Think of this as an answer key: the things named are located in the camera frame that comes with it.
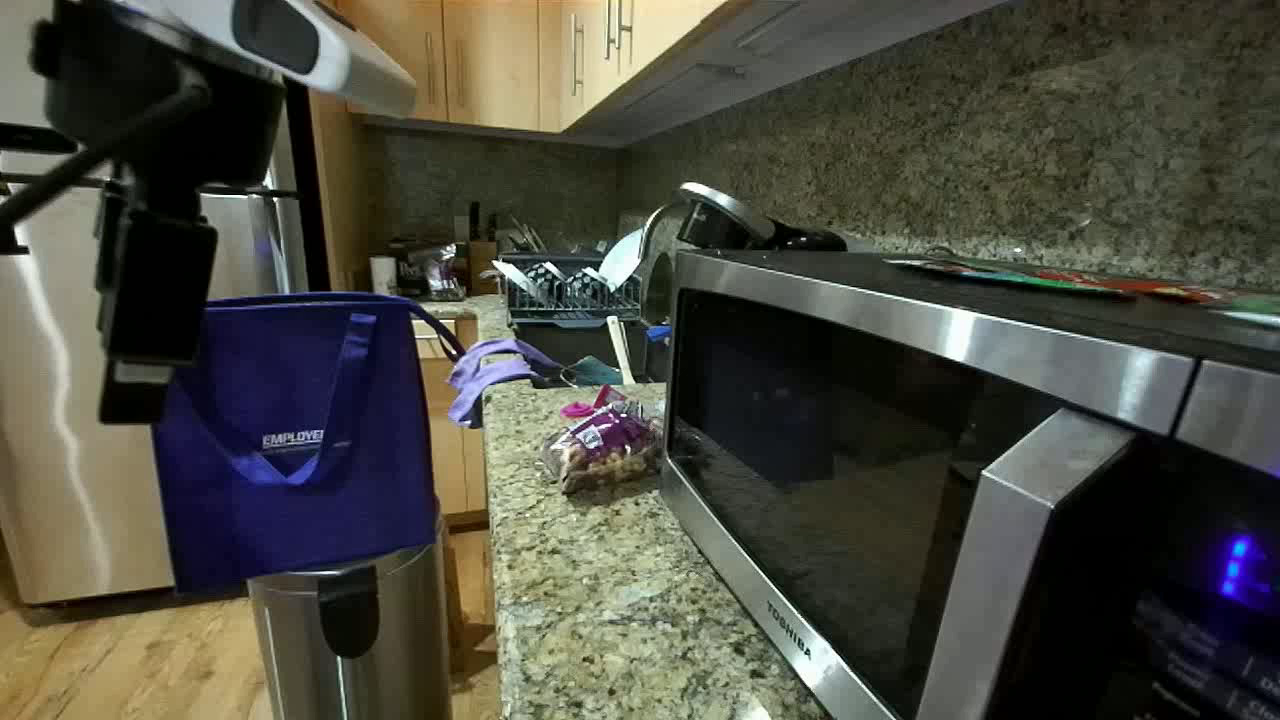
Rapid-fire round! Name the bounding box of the flat colourful packet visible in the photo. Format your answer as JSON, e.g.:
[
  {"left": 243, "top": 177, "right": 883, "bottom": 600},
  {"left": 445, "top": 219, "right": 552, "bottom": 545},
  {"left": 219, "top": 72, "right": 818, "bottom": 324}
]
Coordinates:
[{"left": 884, "top": 254, "right": 1233, "bottom": 305}]

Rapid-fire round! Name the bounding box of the stainless steel trash can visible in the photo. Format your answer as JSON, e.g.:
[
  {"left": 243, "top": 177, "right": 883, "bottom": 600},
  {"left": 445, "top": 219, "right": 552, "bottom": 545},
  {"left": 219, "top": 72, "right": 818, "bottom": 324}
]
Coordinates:
[{"left": 247, "top": 512, "right": 454, "bottom": 720}]

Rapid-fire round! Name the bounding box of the white spatula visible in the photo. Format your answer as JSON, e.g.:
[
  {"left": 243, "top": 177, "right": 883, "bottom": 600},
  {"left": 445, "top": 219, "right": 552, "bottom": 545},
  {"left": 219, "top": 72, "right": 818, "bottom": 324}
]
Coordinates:
[{"left": 606, "top": 314, "right": 638, "bottom": 387}]

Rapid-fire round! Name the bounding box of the stainless steel microwave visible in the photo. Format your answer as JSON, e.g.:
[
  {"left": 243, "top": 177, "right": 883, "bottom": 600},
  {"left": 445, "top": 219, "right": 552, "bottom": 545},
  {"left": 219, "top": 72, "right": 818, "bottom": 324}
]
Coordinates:
[{"left": 658, "top": 248, "right": 1280, "bottom": 720}]

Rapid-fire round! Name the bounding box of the stainless steel refrigerator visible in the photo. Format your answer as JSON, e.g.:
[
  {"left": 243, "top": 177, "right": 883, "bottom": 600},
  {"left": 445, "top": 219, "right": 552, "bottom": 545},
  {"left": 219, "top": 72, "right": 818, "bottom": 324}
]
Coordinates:
[{"left": 0, "top": 0, "right": 313, "bottom": 607}]

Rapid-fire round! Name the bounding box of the clear plastic bag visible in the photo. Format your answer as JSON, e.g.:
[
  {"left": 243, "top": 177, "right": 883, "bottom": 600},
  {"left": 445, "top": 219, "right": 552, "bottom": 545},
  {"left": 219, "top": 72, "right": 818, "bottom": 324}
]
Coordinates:
[{"left": 418, "top": 242, "right": 468, "bottom": 302}]

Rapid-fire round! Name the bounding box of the silver kitchen appliance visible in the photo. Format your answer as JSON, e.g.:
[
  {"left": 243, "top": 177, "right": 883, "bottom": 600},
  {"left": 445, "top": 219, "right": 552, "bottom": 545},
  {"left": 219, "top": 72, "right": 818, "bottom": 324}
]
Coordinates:
[{"left": 638, "top": 181, "right": 851, "bottom": 327}]

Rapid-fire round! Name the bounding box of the flat green packet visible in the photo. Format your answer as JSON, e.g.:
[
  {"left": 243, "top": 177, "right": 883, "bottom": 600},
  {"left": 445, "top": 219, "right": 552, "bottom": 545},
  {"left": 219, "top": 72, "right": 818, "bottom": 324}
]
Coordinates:
[{"left": 1213, "top": 293, "right": 1280, "bottom": 328}]

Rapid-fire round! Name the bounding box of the blue tote bag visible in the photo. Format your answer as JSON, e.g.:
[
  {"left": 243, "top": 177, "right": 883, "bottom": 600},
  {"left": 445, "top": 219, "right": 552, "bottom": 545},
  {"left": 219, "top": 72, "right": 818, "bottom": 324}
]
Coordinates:
[{"left": 150, "top": 291, "right": 467, "bottom": 594}]

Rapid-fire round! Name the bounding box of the purple fabric bag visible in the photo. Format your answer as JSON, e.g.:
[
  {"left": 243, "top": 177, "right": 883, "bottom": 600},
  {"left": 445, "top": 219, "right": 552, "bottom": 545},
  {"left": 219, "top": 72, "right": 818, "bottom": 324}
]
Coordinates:
[{"left": 446, "top": 337, "right": 563, "bottom": 429}]

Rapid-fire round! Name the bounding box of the microwave door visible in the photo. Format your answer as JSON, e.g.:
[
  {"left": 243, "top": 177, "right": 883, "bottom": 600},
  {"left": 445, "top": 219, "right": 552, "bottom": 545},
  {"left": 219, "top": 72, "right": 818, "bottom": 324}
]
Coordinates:
[{"left": 658, "top": 250, "right": 1197, "bottom": 720}]

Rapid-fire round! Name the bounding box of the teal cloth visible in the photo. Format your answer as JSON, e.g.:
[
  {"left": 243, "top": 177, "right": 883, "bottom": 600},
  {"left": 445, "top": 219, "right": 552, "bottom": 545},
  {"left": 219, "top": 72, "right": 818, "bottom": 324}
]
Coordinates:
[{"left": 560, "top": 356, "right": 624, "bottom": 389}]

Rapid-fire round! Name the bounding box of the clear packet of nuts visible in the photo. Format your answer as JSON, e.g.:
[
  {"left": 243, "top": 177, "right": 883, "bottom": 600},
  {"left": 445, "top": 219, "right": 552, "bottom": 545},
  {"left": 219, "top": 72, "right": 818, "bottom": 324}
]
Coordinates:
[{"left": 540, "top": 398, "right": 665, "bottom": 496}]

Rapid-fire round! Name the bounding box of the microwave door handle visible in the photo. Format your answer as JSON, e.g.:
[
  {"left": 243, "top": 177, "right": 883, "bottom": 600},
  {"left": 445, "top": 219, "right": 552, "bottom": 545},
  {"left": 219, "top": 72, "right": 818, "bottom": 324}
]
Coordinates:
[{"left": 915, "top": 407, "right": 1138, "bottom": 720}]

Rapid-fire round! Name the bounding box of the row of wooden wall cabinets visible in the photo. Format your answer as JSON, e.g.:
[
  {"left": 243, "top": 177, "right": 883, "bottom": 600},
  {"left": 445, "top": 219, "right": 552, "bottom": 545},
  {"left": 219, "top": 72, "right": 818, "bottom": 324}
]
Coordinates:
[{"left": 333, "top": 0, "right": 736, "bottom": 137}]

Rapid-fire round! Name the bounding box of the wooden knife block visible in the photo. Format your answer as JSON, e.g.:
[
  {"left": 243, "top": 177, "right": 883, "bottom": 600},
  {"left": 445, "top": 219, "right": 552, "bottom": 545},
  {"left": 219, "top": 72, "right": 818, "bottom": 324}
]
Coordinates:
[{"left": 467, "top": 202, "right": 502, "bottom": 297}]

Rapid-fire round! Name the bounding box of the black dish rack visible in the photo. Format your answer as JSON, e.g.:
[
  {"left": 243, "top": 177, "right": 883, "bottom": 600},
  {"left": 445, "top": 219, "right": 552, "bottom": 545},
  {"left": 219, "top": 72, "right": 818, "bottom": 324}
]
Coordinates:
[{"left": 498, "top": 253, "right": 646, "bottom": 327}]

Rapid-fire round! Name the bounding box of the wooden base cabinet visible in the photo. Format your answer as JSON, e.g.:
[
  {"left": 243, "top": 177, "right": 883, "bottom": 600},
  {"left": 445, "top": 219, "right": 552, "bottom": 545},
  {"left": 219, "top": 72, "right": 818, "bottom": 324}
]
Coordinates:
[{"left": 411, "top": 317, "right": 492, "bottom": 528}]

